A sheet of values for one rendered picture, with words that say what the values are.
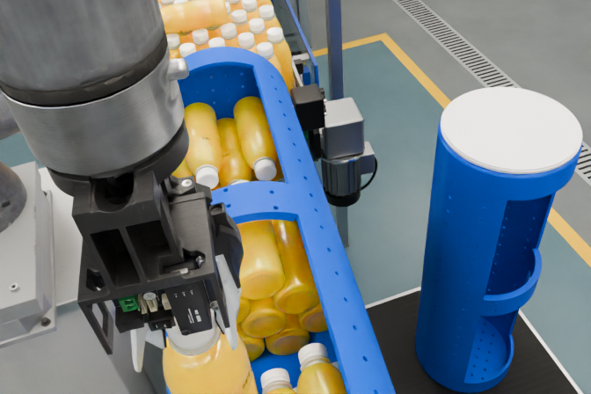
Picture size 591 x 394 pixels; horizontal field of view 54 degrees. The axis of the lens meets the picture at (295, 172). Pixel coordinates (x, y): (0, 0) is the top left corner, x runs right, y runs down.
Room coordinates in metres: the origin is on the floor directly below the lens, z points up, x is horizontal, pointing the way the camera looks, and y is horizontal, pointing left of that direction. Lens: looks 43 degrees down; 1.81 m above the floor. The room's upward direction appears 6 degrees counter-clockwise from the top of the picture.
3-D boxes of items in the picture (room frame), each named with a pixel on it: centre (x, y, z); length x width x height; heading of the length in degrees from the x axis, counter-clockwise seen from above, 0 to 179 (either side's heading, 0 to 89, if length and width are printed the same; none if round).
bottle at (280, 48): (1.29, 0.01, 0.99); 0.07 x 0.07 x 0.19
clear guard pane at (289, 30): (1.75, -0.04, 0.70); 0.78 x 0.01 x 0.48; 8
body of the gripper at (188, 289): (0.23, 0.09, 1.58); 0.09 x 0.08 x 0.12; 8
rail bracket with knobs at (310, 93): (1.15, -0.04, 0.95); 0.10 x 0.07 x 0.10; 98
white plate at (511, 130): (0.91, -0.45, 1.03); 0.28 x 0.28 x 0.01
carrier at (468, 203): (0.91, -0.45, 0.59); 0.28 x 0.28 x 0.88
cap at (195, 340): (0.25, 0.09, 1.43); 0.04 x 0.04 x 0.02
